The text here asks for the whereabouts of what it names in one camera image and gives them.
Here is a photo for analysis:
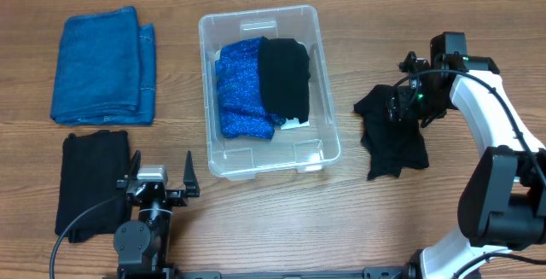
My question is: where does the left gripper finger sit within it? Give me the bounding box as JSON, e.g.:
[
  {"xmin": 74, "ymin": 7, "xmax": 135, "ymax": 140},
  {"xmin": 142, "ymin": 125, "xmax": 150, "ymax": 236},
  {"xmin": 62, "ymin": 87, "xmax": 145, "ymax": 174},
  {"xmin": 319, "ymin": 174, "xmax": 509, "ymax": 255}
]
[
  {"xmin": 126, "ymin": 150, "xmax": 142, "ymax": 179},
  {"xmin": 183, "ymin": 151, "xmax": 200, "ymax": 194}
]

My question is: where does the black cloth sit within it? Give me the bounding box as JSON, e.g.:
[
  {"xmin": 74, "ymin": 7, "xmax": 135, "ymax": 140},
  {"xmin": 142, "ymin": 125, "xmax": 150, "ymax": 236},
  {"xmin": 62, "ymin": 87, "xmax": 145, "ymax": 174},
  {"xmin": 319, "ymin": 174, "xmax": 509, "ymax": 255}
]
[
  {"xmin": 55, "ymin": 130, "xmax": 131, "ymax": 243},
  {"xmin": 258, "ymin": 37, "xmax": 311, "ymax": 124},
  {"xmin": 353, "ymin": 84, "xmax": 429, "ymax": 181}
]

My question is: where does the clear plastic container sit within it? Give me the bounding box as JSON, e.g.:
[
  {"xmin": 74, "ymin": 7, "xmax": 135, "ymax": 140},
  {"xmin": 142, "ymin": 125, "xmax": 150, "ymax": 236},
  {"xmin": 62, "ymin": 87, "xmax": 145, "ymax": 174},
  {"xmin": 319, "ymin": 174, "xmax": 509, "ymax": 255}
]
[{"xmin": 199, "ymin": 5, "xmax": 341, "ymax": 181}]

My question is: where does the blue sparkly cloth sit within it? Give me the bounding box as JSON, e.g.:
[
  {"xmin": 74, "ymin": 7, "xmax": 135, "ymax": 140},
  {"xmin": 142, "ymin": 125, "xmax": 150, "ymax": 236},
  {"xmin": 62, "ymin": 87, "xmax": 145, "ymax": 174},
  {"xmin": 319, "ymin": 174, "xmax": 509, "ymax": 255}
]
[{"xmin": 215, "ymin": 38, "xmax": 286, "ymax": 140}]

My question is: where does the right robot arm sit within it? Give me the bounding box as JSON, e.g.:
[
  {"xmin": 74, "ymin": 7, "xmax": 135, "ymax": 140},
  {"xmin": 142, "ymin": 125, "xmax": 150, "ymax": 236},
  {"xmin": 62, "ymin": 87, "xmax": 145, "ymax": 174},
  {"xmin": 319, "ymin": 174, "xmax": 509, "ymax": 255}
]
[{"xmin": 386, "ymin": 32, "xmax": 545, "ymax": 278}]

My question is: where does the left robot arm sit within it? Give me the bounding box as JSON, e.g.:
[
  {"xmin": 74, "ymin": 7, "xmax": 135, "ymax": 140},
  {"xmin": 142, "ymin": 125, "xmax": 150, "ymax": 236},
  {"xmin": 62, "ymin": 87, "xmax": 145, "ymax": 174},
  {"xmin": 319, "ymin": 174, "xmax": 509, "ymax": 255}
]
[{"xmin": 113, "ymin": 151, "xmax": 200, "ymax": 279}]

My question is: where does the folded blue denim cloth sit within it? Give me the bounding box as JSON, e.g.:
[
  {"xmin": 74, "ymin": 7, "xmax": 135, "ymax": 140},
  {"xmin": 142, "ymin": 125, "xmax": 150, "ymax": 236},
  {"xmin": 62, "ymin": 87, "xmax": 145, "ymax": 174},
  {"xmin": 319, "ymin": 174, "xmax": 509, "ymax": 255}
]
[{"xmin": 49, "ymin": 6, "xmax": 157, "ymax": 125}]

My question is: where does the white paper label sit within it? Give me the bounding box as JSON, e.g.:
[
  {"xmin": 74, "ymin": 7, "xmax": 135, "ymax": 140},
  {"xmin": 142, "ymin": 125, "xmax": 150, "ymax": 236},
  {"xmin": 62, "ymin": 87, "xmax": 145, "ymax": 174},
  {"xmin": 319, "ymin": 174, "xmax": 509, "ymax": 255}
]
[{"xmin": 281, "ymin": 118, "xmax": 310, "ymax": 131}]

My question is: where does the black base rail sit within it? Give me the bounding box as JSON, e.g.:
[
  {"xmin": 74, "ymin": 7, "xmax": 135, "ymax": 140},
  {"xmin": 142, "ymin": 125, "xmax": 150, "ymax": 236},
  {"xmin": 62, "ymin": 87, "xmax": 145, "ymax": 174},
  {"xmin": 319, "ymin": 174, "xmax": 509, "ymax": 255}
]
[{"xmin": 102, "ymin": 265, "xmax": 482, "ymax": 279}]

